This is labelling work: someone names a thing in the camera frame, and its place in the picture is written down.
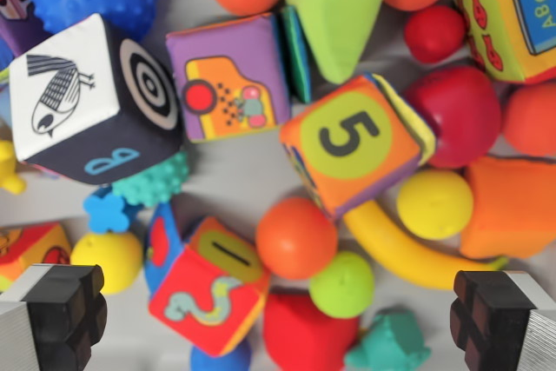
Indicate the black-padded gripper right finger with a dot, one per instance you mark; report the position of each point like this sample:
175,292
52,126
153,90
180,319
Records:
499,319

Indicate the black-padded gripper left finger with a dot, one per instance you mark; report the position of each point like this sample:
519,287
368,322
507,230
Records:
56,314

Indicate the orange red fabric cube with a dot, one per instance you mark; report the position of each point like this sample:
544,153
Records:
30,249

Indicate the yellow ball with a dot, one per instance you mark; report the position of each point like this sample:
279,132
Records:
108,260
434,203

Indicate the orange fabric block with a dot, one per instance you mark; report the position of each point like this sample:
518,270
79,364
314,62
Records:
512,210

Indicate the blue cross-shaped toy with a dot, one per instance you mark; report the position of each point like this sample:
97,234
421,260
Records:
106,212

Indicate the yellow toy banana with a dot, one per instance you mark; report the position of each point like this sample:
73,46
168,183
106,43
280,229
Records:
399,253

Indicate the number one snake fabric cube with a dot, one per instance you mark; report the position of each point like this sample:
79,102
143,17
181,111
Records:
204,288

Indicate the yellow rubber toy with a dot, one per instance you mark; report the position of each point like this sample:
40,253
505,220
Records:
8,167

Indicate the green ball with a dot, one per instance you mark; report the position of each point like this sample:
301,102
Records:
342,284

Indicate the teal bumpy rubber toy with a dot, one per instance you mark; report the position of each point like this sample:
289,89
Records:
152,182

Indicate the red fabric block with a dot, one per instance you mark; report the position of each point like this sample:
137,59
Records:
304,336

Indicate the large red ball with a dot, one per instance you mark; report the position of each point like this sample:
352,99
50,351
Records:
465,114

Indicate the black white bird fabric cube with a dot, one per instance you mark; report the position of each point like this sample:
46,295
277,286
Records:
74,97

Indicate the number five fabric cube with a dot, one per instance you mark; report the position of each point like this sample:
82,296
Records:
352,145

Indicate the bright blue fabric block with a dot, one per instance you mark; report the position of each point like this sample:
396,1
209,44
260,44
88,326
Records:
5,54

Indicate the purple fabric cube with mouse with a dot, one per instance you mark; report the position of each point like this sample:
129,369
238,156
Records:
226,80

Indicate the small red ball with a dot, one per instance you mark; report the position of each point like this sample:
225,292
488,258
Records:
434,34

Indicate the ABC print fabric cube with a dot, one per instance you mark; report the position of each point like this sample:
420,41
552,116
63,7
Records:
512,23

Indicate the purple cupcake fabric cube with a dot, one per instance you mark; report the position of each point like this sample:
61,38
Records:
19,19

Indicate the teal blue fabric block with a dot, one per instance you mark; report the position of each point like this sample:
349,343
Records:
297,54

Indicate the green fabric wedge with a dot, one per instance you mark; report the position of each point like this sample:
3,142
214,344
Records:
336,10

